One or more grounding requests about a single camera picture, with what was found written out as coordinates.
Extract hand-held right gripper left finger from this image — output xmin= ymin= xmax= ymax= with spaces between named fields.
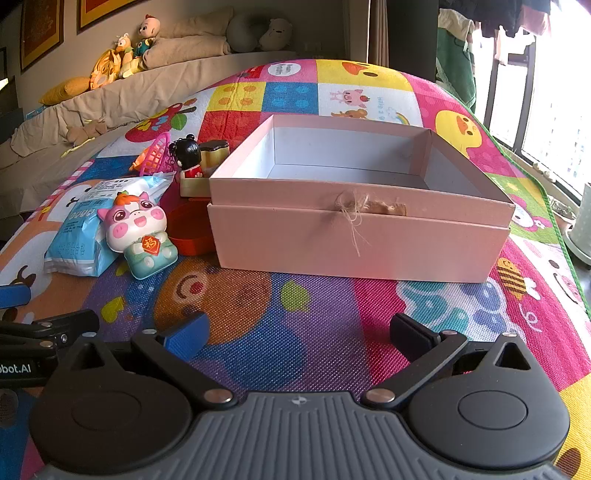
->
xmin=58 ymin=312 xmax=235 ymax=409

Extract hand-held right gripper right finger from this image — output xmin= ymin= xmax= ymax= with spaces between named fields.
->
xmin=361 ymin=313 xmax=543 ymax=409

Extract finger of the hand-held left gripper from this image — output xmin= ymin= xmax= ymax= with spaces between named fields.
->
xmin=0 ymin=309 xmax=100 ymax=360
xmin=0 ymin=283 xmax=33 ymax=310

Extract pink cardboard box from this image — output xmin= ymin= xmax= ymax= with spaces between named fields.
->
xmin=206 ymin=114 xmax=516 ymax=284

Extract pink plastic strainer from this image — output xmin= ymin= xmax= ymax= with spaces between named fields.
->
xmin=139 ymin=131 xmax=174 ymax=179

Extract brown gold jar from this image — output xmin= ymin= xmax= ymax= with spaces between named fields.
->
xmin=199 ymin=140 xmax=230 ymax=179

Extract blue wipes packet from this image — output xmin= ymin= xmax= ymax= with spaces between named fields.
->
xmin=44 ymin=173 xmax=176 ymax=278

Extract red plastic bowl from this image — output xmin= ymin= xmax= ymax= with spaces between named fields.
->
xmin=165 ymin=200 xmax=217 ymax=257

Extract colourful printed play mat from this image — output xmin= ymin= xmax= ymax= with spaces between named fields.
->
xmin=0 ymin=58 xmax=591 ymax=480

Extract pink pig figurine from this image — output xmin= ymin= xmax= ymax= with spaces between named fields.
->
xmin=97 ymin=191 xmax=179 ymax=280

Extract twine bow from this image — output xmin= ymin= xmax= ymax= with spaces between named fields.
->
xmin=335 ymin=191 xmax=409 ymax=257

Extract small beige box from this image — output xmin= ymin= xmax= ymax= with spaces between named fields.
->
xmin=179 ymin=174 xmax=213 ymax=200

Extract small orange toy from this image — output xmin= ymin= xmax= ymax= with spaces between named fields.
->
xmin=129 ymin=139 xmax=160 ymax=172

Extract black-haired doll figurine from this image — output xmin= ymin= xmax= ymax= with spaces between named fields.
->
xmin=168 ymin=134 xmax=204 ymax=181

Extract small potted plant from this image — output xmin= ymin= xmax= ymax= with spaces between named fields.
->
xmin=547 ymin=196 xmax=578 ymax=237

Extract grey plant pot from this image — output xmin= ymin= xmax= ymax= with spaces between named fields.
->
xmin=567 ymin=182 xmax=591 ymax=269

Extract yellow cushion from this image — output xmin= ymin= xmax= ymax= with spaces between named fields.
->
xmin=39 ymin=76 xmax=91 ymax=106

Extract beige covered bed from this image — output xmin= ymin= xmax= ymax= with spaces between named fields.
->
xmin=0 ymin=50 xmax=298 ymax=220

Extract orange plush toy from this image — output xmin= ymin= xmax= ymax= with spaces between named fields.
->
xmin=89 ymin=48 xmax=123 ymax=90

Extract yellow duck plush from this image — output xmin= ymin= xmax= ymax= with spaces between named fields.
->
xmin=113 ymin=33 xmax=140 ymax=79

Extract green cloth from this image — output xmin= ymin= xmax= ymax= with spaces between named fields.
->
xmin=436 ymin=9 xmax=476 ymax=112

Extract beige pillow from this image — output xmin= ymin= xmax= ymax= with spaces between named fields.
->
xmin=142 ymin=7 xmax=235 ymax=71

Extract red-haired doll plush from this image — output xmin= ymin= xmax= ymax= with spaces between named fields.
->
xmin=137 ymin=14 xmax=170 ymax=40

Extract grey white plush toy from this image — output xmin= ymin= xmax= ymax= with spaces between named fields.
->
xmin=226 ymin=12 xmax=267 ymax=53

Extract beige curtain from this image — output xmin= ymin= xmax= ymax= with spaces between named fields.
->
xmin=368 ymin=0 xmax=390 ymax=68

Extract white bear plush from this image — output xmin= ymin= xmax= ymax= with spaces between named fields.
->
xmin=258 ymin=18 xmax=294 ymax=52

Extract hanging dark clothes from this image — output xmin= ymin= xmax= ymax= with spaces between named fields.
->
xmin=438 ymin=0 xmax=553 ymax=38

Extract framed wall picture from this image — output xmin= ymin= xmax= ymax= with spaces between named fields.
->
xmin=19 ymin=0 xmax=65 ymax=73
xmin=76 ymin=0 xmax=149 ymax=34

